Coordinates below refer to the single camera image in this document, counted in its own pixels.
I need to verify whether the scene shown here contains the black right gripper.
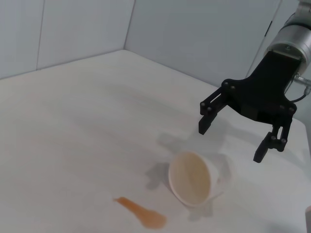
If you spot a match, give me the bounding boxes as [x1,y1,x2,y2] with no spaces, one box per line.
[198,50,302,163]

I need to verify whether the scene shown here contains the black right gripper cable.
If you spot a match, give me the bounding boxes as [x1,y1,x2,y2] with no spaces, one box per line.
[289,74,311,102]

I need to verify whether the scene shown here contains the brown liquid stain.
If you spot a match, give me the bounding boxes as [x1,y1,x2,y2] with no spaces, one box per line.
[113,196,167,229]

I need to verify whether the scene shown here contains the white paper cup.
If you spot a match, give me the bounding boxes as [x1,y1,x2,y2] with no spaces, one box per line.
[168,150,235,208]

